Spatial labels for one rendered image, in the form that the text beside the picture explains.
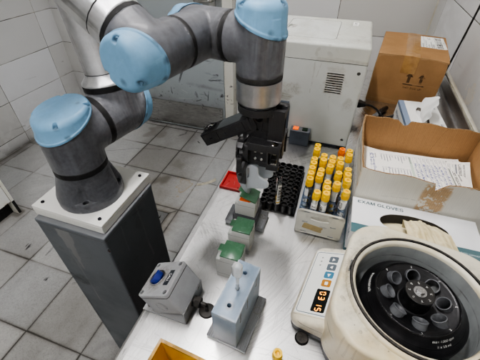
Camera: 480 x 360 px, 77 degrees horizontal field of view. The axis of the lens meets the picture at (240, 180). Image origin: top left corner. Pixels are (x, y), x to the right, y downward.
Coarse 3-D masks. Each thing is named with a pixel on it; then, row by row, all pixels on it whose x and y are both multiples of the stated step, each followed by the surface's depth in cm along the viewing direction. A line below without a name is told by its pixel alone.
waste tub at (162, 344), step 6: (162, 342) 41; (168, 342) 41; (156, 348) 40; (162, 348) 42; (168, 348) 41; (174, 348) 40; (180, 348) 40; (156, 354) 41; (162, 354) 42; (168, 354) 43; (174, 354) 42; (180, 354) 41; (186, 354) 40; (192, 354) 40
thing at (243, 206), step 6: (240, 192) 68; (240, 198) 66; (240, 204) 66; (246, 204) 65; (252, 204) 64; (258, 204) 68; (240, 210) 67; (246, 210) 66; (252, 210) 66; (252, 216) 67
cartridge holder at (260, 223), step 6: (234, 204) 73; (234, 210) 69; (258, 210) 69; (228, 216) 70; (234, 216) 68; (240, 216) 68; (246, 216) 67; (258, 216) 69; (264, 216) 70; (228, 222) 70; (258, 222) 69; (264, 222) 69; (258, 228) 68
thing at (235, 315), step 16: (256, 272) 49; (224, 288) 47; (240, 288) 47; (256, 288) 52; (224, 304) 45; (240, 304) 45; (256, 304) 54; (224, 320) 44; (240, 320) 46; (256, 320) 52; (224, 336) 48; (240, 336) 49
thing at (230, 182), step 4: (228, 172) 83; (232, 172) 84; (224, 176) 82; (228, 176) 83; (232, 176) 83; (236, 176) 83; (224, 180) 81; (228, 180) 82; (232, 180) 82; (236, 180) 82; (220, 184) 80; (224, 184) 80; (228, 184) 80; (232, 184) 80; (236, 184) 80; (224, 188) 79; (228, 188) 79; (232, 188) 78; (236, 188) 79
